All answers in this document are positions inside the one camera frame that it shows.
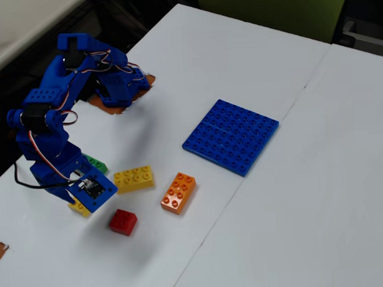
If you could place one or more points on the blue wrist camera mount plate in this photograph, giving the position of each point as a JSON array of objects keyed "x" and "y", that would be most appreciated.
[{"x": 95, "y": 193}]

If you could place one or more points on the green 2x4 block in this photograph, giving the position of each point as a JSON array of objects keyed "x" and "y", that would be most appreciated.
[{"x": 98, "y": 165}]

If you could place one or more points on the yellow 2x4 block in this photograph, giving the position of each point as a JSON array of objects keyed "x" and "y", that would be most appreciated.
[{"x": 134, "y": 179}]

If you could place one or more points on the orange 2x4 block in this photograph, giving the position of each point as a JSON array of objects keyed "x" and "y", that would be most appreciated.
[{"x": 178, "y": 193}]

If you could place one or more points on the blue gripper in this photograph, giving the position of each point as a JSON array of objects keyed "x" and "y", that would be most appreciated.
[{"x": 61, "y": 194}]

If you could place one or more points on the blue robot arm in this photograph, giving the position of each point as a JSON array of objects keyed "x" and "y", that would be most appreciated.
[{"x": 52, "y": 79}]

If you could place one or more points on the white background table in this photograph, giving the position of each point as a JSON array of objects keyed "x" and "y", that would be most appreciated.
[{"x": 18, "y": 27}]

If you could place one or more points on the blue 8x8 baseplate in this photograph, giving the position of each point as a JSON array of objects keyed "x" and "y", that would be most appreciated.
[{"x": 231, "y": 137}]

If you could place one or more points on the red 2x2 block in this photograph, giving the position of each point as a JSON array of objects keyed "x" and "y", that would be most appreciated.
[{"x": 123, "y": 222}]

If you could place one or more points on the grey metal shelf bracket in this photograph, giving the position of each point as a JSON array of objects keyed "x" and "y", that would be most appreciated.
[{"x": 365, "y": 37}]

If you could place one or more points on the yellow 2x2 block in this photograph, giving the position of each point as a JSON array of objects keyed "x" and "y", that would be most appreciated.
[{"x": 80, "y": 209}]

